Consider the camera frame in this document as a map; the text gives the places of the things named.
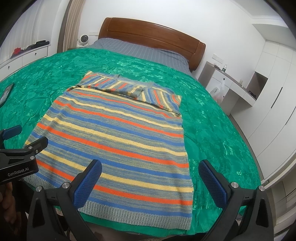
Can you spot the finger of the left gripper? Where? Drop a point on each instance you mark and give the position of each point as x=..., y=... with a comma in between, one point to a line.
x=8, y=133
x=35, y=147

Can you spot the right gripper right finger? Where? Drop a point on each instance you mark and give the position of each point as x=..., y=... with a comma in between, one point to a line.
x=246, y=213

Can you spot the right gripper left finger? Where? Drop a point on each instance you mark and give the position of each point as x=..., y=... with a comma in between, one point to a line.
x=43, y=223

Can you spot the striped knitted sweater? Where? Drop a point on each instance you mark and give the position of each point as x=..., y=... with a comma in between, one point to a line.
x=135, y=130

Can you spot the dark clothes on cabinet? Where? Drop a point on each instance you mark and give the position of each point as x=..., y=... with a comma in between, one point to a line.
x=37, y=45

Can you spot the left hand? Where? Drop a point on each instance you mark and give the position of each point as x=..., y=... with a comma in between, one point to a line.
x=8, y=204

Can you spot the black phone on bed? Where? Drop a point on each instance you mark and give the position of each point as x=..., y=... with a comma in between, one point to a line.
x=6, y=94

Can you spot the white low drawer cabinet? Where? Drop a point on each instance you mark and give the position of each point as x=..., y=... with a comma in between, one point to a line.
x=11, y=66

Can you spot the red cloth on cabinet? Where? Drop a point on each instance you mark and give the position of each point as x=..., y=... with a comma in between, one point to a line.
x=16, y=52

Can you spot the green bedspread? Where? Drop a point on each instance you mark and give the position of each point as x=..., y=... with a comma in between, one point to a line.
x=208, y=132

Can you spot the white wardrobe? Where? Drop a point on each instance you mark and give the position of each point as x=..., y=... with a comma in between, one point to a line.
x=269, y=124

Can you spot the beige curtain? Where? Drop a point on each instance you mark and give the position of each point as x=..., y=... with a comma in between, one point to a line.
x=68, y=36

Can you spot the small white fan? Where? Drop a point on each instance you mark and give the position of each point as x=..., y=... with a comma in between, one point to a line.
x=83, y=40

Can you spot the white bedside desk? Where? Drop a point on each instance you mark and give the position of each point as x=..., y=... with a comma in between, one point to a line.
x=238, y=100

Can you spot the white plastic bag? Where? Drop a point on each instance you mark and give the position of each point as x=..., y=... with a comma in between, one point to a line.
x=217, y=93

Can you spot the grey bed sheet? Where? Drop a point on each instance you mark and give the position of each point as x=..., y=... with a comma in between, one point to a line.
x=165, y=57

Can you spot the small bottle on desk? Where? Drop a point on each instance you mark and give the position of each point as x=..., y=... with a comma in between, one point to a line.
x=224, y=68

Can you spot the brown wooden headboard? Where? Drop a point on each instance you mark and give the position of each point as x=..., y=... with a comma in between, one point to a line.
x=154, y=36

